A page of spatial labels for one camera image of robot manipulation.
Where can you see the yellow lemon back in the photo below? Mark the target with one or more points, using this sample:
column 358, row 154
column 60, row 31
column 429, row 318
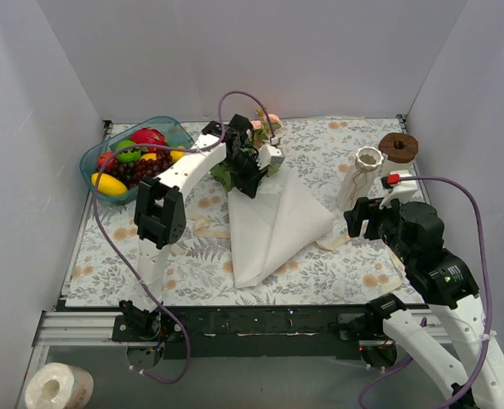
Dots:
column 162, row 155

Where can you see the floral patterned table mat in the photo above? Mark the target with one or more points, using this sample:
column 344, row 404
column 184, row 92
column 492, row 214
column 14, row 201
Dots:
column 200, row 271

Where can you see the red apple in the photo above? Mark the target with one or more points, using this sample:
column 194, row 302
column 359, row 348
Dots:
column 106, row 160

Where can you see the red dragon fruit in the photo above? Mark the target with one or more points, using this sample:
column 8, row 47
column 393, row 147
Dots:
column 148, row 136

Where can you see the green round fruit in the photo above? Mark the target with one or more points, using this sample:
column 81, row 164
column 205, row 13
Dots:
column 128, row 152

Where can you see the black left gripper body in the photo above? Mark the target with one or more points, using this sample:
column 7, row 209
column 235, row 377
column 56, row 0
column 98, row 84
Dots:
column 249, row 169

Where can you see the yellow lemon front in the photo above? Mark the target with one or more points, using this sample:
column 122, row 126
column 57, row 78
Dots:
column 108, row 185

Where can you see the teal plastic fruit tray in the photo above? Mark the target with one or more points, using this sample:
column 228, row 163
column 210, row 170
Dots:
column 175, row 136

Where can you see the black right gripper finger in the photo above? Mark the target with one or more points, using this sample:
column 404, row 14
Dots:
column 374, row 219
column 356, row 216

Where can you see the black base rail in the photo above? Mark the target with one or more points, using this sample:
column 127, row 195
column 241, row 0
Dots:
column 180, row 345

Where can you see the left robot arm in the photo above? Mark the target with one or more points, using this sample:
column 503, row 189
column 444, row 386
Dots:
column 160, row 204

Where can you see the aluminium frame rail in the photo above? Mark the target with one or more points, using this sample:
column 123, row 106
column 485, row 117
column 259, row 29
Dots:
column 106, row 327

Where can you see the dark purple grapes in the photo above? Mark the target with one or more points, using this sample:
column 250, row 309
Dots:
column 131, row 174

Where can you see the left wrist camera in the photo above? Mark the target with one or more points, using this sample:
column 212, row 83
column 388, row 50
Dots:
column 268, row 155

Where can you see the cream printed ribbon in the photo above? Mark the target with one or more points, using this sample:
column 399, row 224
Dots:
column 384, row 282

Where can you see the white ribbed ceramic vase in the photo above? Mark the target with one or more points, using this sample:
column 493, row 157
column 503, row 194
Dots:
column 360, row 177

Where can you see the yellow lemon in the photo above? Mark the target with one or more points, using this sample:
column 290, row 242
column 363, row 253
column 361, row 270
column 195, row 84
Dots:
column 108, row 185
column 162, row 155

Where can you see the white paper roll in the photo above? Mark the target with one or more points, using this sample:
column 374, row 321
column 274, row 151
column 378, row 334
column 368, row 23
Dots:
column 58, row 385

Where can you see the white cup brown lid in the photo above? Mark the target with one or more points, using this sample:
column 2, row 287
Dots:
column 399, row 151

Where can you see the pink artificial flower bouquet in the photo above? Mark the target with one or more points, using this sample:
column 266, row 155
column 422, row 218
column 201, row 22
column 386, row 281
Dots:
column 265, row 127

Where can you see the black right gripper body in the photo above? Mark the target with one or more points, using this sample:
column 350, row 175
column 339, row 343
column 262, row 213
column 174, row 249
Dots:
column 363, row 219

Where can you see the white paper bouquet wrap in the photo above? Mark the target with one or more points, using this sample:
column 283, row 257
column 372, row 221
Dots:
column 274, row 226

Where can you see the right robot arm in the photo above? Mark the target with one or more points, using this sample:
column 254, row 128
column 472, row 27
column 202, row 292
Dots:
column 452, row 295

